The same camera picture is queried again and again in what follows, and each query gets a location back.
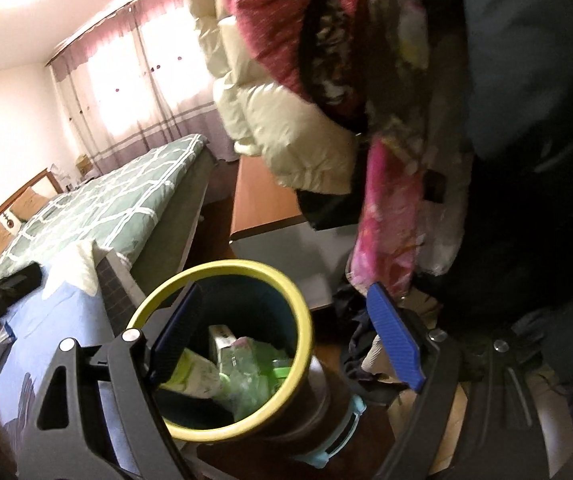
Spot dark floral garment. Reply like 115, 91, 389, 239
299, 0, 447, 136

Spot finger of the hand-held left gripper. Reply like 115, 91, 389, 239
0, 265, 43, 348

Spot dark blue jacket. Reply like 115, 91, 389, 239
436, 0, 573, 361

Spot green plastic bag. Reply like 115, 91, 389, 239
219, 337, 292, 421

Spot green plaid duvet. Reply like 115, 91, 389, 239
0, 133, 207, 291

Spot pink curtains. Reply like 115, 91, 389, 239
49, 0, 240, 171

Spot crumpled clothes heap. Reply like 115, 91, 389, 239
339, 305, 419, 401

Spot cream puffer jacket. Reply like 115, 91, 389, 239
184, 0, 367, 193

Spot wooden desk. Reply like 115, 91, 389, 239
229, 157, 357, 311

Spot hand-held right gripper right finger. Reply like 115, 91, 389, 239
366, 281, 573, 480

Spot red quilted jacket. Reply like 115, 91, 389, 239
201, 0, 367, 106

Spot pink floral cloth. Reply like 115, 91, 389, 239
349, 135, 472, 301

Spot wooden bed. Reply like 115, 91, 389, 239
0, 133, 217, 311

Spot yellow-rimmed trash bin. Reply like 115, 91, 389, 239
126, 259, 367, 468

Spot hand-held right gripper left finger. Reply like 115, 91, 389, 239
16, 282, 204, 480

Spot printed paper leaflet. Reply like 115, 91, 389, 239
209, 324, 241, 363

